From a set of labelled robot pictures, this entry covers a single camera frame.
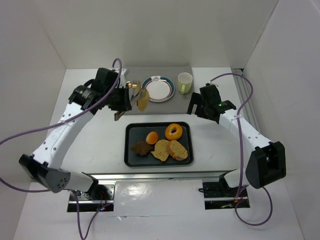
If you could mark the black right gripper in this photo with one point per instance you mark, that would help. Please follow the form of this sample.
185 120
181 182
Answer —
197 105

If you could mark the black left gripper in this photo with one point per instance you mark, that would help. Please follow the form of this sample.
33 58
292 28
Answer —
125 99

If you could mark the metal food tongs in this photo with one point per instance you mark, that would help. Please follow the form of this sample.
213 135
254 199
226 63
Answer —
133 104

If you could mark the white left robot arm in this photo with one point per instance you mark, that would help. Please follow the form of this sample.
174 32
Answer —
44 164

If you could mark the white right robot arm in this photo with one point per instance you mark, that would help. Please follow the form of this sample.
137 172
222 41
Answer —
266 161

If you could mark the crusted seeded bread slice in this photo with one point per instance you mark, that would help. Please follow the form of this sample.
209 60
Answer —
177 151

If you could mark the dark brown bread piece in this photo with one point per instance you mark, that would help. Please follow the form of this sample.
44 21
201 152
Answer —
142 148

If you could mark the large seeded bread slice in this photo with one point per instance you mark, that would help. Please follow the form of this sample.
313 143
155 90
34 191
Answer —
160 150

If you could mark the pale green mug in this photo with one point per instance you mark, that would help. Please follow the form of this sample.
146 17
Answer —
185 81

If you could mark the grey placemat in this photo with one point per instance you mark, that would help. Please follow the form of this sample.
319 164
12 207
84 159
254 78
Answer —
177 104

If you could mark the orange glazed donut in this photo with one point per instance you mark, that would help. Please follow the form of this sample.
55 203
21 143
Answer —
173 132

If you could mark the white plate with teal rim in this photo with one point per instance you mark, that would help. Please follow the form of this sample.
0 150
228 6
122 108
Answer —
160 88

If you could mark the small orange bun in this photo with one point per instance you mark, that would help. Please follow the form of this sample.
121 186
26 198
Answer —
152 138

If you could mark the gold spoon green handle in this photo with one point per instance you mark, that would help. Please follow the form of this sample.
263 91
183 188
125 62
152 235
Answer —
129 84

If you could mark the gold fork green handle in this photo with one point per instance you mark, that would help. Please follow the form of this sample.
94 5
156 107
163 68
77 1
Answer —
134 86

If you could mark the aluminium rail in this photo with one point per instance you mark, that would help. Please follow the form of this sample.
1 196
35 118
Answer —
157 175

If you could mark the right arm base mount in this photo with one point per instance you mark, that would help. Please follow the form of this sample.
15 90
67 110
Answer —
215 198

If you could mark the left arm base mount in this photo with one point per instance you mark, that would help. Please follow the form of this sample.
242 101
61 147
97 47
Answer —
102 200

